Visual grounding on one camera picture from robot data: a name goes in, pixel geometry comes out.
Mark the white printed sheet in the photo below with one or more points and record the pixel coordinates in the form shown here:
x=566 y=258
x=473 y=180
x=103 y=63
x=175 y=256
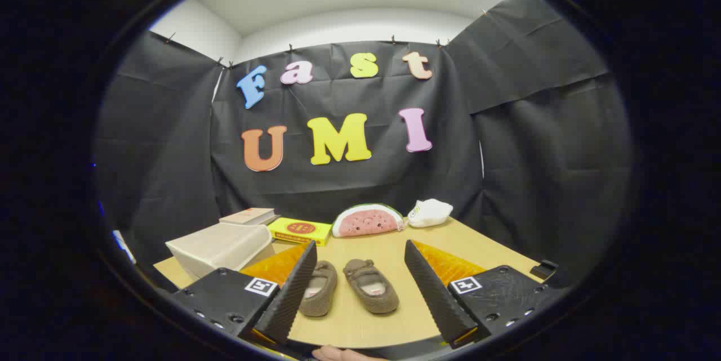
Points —
x=123 y=245

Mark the watermelon slice plush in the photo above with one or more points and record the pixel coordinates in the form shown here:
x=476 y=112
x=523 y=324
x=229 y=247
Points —
x=366 y=221

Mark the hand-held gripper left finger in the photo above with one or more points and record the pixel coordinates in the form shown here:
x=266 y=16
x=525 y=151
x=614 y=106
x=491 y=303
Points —
x=293 y=293

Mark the brown fuzzy shoe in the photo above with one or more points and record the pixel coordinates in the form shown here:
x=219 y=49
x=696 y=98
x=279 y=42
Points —
x=319 y=293
x=372 y=290

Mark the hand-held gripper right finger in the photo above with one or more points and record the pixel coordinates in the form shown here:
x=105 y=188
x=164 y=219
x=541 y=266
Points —
x=436 y=293

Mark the white plush toy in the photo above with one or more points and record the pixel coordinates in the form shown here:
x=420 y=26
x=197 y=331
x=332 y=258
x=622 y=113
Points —
x=429 y=213

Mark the cream fabric storage box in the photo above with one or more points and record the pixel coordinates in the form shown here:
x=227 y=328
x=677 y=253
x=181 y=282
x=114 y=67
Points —
x=219 y=245

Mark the black table clamp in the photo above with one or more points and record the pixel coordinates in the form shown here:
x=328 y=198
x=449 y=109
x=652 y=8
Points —
x=544 y=269

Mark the yellow book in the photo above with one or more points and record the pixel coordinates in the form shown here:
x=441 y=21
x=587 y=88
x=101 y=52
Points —
x=298 y=230

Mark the black backdrop cloth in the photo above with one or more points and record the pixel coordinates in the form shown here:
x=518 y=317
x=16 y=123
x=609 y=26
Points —
x=349 y=186

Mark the beige book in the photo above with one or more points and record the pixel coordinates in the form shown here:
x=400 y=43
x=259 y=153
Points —
x=248 y=215

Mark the grey book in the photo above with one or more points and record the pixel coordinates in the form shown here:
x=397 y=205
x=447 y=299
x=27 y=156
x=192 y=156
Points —
x=272 y=220

